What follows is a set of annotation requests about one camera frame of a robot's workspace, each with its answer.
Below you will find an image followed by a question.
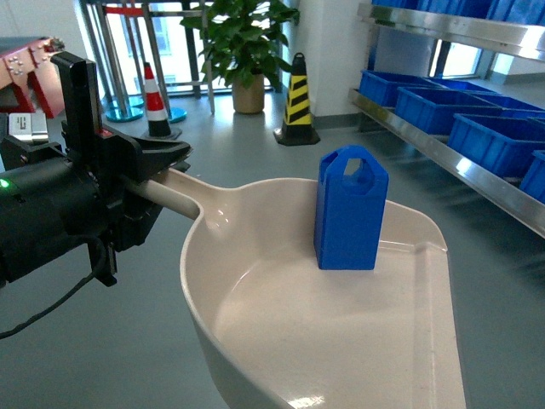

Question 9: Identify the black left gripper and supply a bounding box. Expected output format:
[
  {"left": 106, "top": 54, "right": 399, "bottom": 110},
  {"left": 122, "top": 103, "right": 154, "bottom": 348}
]
[{"left": 1, "top": 52, "right": 192, "bottom": 286}]

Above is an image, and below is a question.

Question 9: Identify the blue plastic part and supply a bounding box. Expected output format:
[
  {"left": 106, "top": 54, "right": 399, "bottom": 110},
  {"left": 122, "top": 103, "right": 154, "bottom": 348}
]
[{"left": 313, "top": 145, "right": 389, "bottom": 270}]

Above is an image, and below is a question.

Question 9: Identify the beige plastic dustpan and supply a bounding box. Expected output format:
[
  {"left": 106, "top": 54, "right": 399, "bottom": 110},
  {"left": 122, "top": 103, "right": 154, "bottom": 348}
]
[{"left": 127, "top": 170, "right": 467, "bottom": 408}]

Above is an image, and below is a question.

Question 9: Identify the blue shelf bin far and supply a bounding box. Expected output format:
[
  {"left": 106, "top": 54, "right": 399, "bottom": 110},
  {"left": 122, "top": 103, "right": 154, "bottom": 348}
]
[{"left": 359, "top": 70, "right": 441, "bottom": 107}]

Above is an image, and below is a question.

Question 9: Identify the blue shelf bin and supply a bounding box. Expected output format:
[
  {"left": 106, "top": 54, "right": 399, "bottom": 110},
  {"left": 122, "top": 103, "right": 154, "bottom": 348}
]
[
  {"left": 394, "top": 87, "right": 502, "bottom": 135},
  {"left": 359, "top": 70, "right": 441, "bottom": 107},
  {"left": 447, "top": 113, "right": 544, "bottom": 178}
]

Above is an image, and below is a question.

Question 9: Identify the blue shelf bin middle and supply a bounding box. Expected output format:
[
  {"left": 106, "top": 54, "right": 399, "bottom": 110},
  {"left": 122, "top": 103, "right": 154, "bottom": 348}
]
[{"left": 394, "top": 87, "right": 502, "bottom": 135}]

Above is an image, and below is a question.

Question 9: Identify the blue shelf bin near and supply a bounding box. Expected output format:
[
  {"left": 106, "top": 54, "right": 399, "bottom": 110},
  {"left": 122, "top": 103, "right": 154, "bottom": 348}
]
[{"left": 447, "top": 113, "right": 544, "bottom": 178}]

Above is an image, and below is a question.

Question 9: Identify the steel shelf rack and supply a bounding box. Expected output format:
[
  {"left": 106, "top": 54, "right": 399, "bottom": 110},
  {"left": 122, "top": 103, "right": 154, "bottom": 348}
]
[{"left": 349, "top": 4, "right": 544, "bottom": 236}]

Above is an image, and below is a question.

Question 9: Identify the red white traffic cone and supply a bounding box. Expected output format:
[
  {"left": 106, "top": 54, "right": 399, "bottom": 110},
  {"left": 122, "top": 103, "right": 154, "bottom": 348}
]
[{"left": 143, "top": 62, "right": 181, "bottom": 140}]

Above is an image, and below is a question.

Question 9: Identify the yellow black traffic cone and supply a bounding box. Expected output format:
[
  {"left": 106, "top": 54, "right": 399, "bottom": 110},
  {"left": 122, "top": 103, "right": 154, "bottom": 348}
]
[{"left": 273, "top": 52, "right": 320, "bottom": 147}]

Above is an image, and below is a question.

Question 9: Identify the potted green plant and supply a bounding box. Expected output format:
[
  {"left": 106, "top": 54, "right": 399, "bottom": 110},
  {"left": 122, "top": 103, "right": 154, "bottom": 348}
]
[{"left": 181, "top": 1, "right": 300, "bottom": 115}]

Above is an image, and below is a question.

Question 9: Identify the black cable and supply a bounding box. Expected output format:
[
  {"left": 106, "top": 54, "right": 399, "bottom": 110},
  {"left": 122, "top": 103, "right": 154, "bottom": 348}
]
[{"left": 0, "top": 234, "right": 108, "bottom": 341}]

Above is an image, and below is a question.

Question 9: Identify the red conveyor frame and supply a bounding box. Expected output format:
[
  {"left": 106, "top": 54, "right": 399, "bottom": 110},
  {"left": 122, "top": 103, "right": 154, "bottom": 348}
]
[{"left": 1, "top": 37, "right": 65, "bottom": 118}]

